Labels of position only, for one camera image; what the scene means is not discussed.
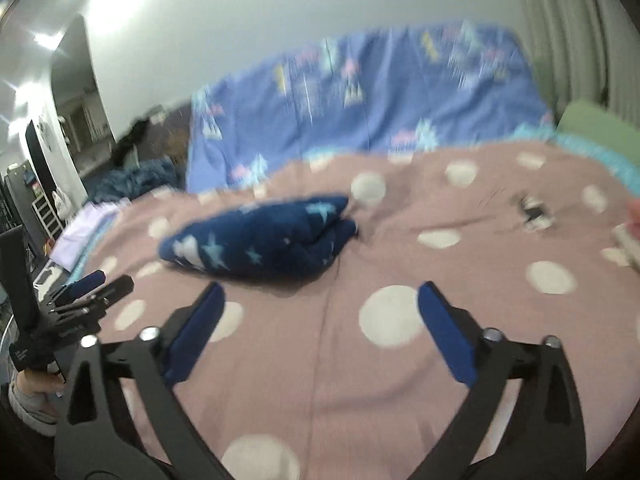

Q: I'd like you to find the person's left forearm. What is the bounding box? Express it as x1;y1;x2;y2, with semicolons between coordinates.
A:
7;381;60;437

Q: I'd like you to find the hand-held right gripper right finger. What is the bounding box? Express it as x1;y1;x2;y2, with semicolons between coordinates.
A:
417;281;588;480

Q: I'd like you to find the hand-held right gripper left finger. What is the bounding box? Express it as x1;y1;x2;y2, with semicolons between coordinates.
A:
54;281;236;480

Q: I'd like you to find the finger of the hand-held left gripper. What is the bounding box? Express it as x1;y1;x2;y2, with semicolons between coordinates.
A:
49;276;136;322
51;270;107;307

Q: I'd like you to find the pink polka-dot blanket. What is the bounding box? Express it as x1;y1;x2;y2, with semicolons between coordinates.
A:
50;139;640;480

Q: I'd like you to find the turquoise bedsheet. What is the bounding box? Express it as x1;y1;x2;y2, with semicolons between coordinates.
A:
515;125;640;192

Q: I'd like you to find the blue tree-patterned pillow cover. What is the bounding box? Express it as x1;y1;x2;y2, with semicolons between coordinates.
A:
186;22;555;193

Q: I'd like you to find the person's left hand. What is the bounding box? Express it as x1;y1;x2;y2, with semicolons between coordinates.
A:
21;367;66;397

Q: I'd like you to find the lavender folded cloth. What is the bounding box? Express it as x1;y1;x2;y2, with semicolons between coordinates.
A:
50;200;132;269

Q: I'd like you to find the navy star-print fleece robe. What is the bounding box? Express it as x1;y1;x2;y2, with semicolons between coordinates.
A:
159;195;360;279

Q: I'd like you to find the green pillow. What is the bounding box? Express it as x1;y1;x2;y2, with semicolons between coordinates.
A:
555;99;640;162

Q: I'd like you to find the dark patterned headboard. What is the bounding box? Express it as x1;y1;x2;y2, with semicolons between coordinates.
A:
135;100;193;171

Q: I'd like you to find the arched doorway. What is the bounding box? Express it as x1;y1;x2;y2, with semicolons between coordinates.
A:
50;14;118;181

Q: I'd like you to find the white ladder shelf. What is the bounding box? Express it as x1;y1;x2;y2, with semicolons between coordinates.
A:
31;194;62;246

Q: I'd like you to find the black garment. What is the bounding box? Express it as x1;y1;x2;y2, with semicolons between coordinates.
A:
112;105;167;167

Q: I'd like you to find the dark teal fleece blanket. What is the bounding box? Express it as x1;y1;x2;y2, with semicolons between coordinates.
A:
90;157;184;202

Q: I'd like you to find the grey pleated curtain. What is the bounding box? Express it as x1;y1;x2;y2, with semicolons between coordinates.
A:
510;0;640;126

